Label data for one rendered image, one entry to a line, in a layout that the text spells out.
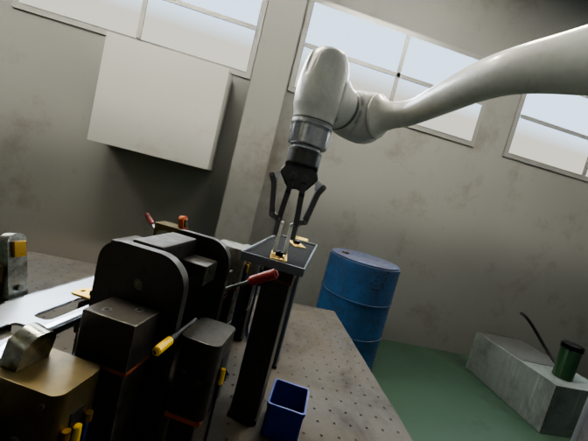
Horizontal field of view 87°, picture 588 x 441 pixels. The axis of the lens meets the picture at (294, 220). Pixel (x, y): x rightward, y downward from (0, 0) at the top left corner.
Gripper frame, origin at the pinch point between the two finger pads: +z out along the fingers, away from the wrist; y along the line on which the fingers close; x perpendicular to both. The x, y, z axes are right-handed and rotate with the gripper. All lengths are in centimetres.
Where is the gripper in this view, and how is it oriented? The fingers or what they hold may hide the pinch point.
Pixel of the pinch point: (283, 237)
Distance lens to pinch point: 69.6
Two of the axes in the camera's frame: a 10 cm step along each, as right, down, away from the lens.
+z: -2.5, 9.6, 1.0
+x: 0.1, 1.0, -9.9
